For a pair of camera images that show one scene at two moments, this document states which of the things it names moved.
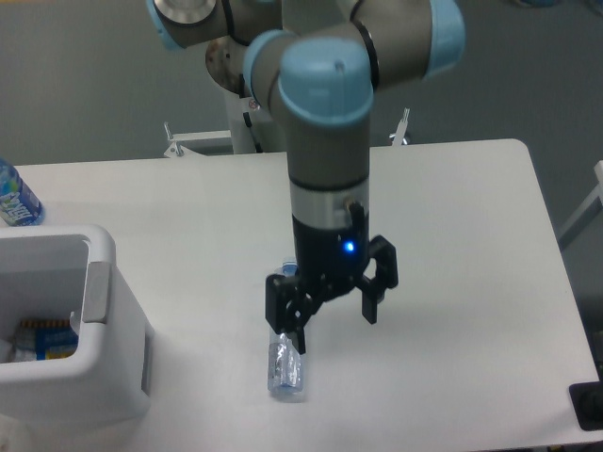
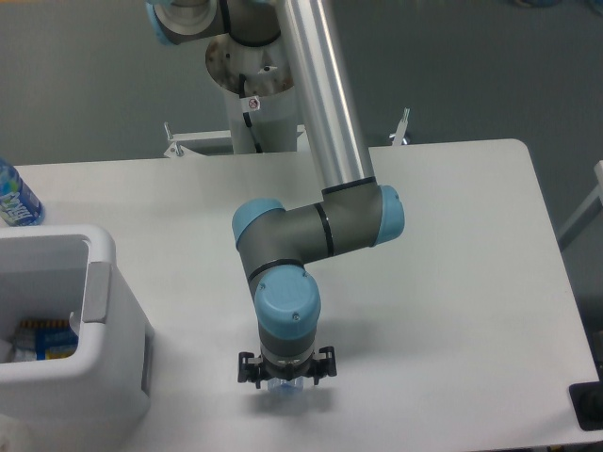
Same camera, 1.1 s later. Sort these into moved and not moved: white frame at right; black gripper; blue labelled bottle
Moved: black gripper
Not moved: white frame at right; blue labelled bottle
